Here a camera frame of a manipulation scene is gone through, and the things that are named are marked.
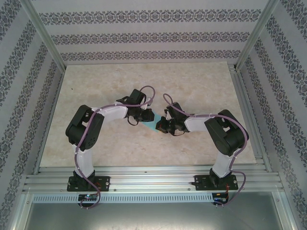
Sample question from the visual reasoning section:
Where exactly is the light blue paper sheet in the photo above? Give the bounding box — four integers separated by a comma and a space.
140, 112, 164, 133

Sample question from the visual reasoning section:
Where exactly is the black base plate right arm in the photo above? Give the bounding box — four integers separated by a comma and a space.
194, 174, 238, 191

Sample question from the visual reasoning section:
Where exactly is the black base plate left arm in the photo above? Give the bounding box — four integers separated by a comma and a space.
67, 175, 111, 192

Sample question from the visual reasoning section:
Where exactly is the grey sheet metal tray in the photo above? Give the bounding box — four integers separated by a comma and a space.
9, 191, 299, 230

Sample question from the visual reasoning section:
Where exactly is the aluminium cross beam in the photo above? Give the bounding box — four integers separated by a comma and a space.
23, 166, 285, 194

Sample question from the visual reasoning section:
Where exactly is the circuit board with green light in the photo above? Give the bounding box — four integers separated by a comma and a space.
78, 193, 100, 202

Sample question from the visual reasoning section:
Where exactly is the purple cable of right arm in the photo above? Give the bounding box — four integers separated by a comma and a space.
163, 93, 249, 208

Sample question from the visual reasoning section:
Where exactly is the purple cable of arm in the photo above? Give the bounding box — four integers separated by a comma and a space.
75, 85, 156, 211
163, 93, 249, 208

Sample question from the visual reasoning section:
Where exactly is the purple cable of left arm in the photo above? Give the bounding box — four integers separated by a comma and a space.
75, 85, 156, 211

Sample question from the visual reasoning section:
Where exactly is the slotted grey cable duct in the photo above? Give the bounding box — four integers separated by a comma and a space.
32, 193, 214, 204

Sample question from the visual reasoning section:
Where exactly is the aluminium frame post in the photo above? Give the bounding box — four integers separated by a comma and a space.
235, 0, 281, 71
20, 0, 67, 71

